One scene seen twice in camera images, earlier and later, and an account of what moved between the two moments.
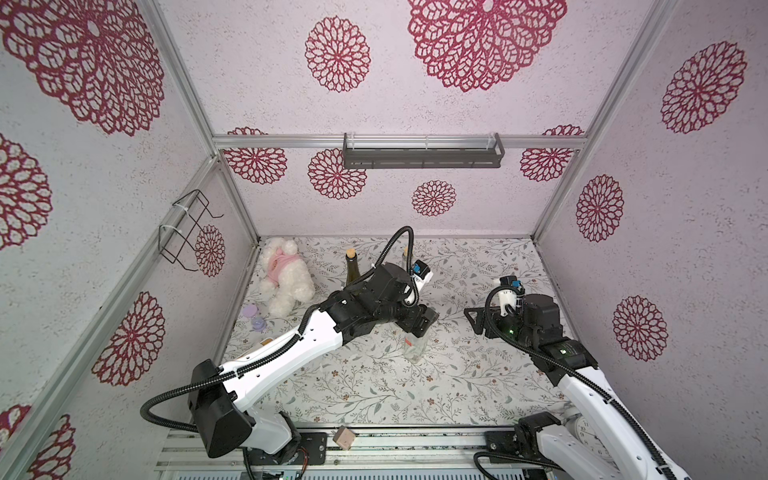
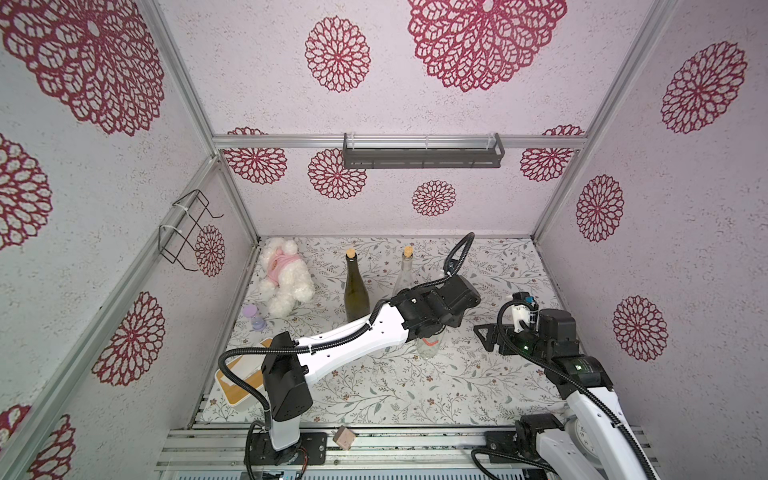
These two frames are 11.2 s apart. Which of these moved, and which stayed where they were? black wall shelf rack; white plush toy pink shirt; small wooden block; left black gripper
Moved: left black gripper
Stayed: white plush toy pink shirt; black wall shelf rack; small wooden block
